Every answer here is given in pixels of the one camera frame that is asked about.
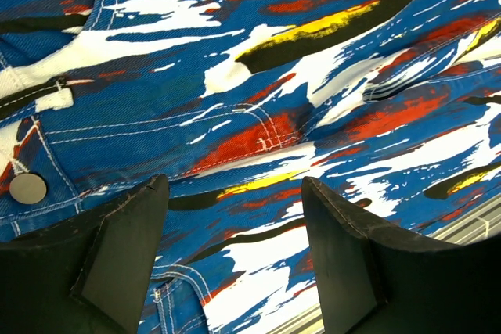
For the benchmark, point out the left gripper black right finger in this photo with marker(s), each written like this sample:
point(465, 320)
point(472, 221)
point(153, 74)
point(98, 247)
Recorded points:
point(373, 276)

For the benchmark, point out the aluminium rail frame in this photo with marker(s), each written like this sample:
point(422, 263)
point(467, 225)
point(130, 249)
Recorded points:
point(477, 224)

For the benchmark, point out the blue white red patterned trousers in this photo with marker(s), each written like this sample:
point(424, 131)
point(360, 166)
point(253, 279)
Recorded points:
point(394, 104)

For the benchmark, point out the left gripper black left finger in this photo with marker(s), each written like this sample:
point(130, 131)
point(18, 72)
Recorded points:
point(89, 273)

